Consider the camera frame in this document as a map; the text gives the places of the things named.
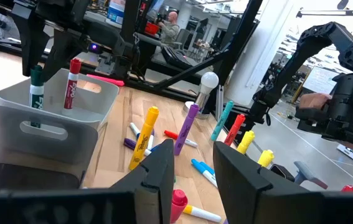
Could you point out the yellow Sharpie highlighter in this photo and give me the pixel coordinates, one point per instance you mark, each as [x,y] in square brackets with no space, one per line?
[245,142]
[266,158]

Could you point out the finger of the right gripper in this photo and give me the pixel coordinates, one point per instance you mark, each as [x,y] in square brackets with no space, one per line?
[61,46]
[34,43]

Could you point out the whiteboard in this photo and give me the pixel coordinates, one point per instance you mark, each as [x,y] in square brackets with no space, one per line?
[319,81]

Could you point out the white marker red cap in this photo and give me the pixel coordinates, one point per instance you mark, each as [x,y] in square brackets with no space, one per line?
[170,134]

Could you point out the person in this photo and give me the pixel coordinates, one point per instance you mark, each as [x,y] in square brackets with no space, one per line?
[170,29]

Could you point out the white light bulb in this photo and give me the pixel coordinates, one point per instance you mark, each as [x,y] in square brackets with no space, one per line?
[209,81]

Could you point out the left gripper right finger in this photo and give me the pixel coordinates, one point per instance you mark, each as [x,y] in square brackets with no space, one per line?
[235,193]

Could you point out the green Expo marker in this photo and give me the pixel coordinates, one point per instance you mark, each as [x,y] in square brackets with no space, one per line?
[36,99]

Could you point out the black aluminium table frame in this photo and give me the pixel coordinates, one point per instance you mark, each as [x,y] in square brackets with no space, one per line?
[176,76]

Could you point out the light grey plastic bin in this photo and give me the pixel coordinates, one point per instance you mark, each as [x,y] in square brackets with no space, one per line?
[95,102]

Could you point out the person's hand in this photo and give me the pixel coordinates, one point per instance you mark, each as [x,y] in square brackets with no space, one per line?
[314,100]

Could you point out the white marker light-blue cap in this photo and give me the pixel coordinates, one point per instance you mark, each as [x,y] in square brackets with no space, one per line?
[208,168]
[205,177]

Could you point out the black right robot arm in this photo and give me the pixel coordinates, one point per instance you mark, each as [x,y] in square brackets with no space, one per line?
[114,40]

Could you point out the white marker blue cap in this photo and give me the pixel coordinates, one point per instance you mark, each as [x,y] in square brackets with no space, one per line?
[134,128]

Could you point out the teal highlighter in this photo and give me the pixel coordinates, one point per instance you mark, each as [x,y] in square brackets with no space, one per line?
[222,121]

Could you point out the deep purple highlighter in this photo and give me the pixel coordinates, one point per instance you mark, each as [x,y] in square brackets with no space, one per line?
[185,130]

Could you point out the pink Expo marker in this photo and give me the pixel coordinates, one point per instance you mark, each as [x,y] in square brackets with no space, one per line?
[177,205]

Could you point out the red Expo marker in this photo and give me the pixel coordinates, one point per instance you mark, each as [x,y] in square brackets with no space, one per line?
[70,96]

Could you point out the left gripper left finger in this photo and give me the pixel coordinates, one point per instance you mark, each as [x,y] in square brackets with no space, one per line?
[157,186]

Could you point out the grey office chair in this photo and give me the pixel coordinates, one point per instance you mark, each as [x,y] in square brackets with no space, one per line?
[184,39]

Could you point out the pink highlighter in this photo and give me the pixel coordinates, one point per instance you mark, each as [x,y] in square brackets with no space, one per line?
[107,80]

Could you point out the dark grey translucent bin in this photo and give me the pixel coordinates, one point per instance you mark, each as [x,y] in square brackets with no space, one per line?
[14,146]

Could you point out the red highlighter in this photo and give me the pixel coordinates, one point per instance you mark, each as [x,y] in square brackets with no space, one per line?
[234,129]

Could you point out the orange-yellow highlighter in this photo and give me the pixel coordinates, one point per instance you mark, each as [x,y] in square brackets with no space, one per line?
[143,143]

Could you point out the white marker yellow cap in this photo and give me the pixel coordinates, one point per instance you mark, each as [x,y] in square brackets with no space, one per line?
[204,214]

